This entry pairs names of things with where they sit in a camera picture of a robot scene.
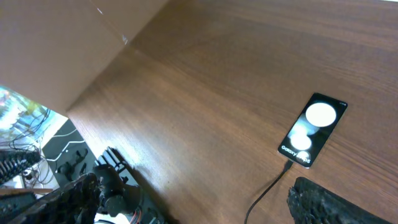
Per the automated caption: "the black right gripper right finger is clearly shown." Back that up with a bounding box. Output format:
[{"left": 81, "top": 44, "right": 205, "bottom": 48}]
[{"left": 287, "top": 177, "right": 390, "bottom": 224}]

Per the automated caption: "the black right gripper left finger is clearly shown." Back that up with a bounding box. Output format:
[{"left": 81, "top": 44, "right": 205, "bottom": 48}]
[{"left": 6, "top": 173, "right": 100, "bottom": 224}]

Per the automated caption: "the black USB charging cable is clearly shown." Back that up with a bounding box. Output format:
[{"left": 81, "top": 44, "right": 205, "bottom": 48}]
[{"left": 244, "top": 159, "right": 294, "bottom": 224}]

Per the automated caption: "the black Galaxy smartphone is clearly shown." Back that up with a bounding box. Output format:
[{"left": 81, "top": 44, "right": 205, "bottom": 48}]
[{"left": 277, "top": 93, "right": 348, "bottom": 169}]

